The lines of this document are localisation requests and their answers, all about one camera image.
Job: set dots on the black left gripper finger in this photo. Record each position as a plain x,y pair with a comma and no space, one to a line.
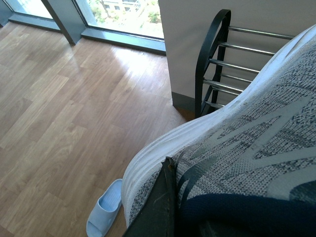
157,217

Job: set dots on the black metal shoe rack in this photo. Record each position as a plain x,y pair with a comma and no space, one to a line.
228,61

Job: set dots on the grey knit sneaker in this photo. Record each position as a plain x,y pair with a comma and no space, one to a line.
248,169

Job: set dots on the light blue slipper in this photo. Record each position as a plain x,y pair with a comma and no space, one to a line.
105,211

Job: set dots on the dark window frame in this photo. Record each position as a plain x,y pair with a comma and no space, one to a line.
75,20

